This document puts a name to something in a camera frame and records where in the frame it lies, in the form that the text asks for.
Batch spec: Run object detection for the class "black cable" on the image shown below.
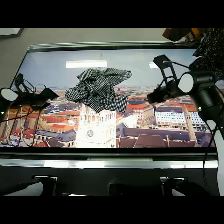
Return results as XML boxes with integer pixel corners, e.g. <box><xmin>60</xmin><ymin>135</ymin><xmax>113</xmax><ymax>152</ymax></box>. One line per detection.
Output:
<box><xmin>201</xmin><ymin>109</ymin><xmax>224</xmax><ymax>196</ymax></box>

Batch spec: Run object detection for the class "silver frame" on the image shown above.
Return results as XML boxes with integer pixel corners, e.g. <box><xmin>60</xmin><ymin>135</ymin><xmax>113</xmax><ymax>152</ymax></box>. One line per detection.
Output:
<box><xmin>0</xmin><ymin>155</ymin><xmax>224</xmax><ymax>197</ymax></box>

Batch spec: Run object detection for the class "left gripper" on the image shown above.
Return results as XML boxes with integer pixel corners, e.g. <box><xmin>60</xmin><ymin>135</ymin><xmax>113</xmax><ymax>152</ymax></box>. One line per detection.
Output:
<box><xmin>19</xmin><ymin>90</ymin><xmax>48</xmax><ymax>108</ymax></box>

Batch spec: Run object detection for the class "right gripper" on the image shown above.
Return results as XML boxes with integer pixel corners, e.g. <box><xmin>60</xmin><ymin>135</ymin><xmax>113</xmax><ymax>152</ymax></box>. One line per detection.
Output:
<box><xmin>156</xmin><ymin>79</ymin><xmax>184</xmax><ymax>103</ymax></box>

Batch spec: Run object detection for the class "black-and-white checked shirt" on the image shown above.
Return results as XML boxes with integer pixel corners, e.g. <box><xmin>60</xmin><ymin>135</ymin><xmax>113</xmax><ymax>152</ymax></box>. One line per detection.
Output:
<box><xmin>64</xmin><ymin>67</ymin><xmax>133</xmax><ymax>115</ymax></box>

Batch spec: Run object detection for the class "brown garment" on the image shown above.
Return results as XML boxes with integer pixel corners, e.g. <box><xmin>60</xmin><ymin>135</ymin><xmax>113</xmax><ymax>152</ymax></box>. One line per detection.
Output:
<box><xmin>162</xmin><ymin>28</ymin><xmax>208</xmax><ymax>43</ymax></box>

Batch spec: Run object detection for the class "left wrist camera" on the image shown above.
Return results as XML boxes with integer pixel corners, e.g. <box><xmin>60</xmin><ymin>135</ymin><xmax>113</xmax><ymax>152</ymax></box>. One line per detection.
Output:
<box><xmin>14</xmin><ymin>73</ymin><xmax>37</xmax><ymax>96</ymax></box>

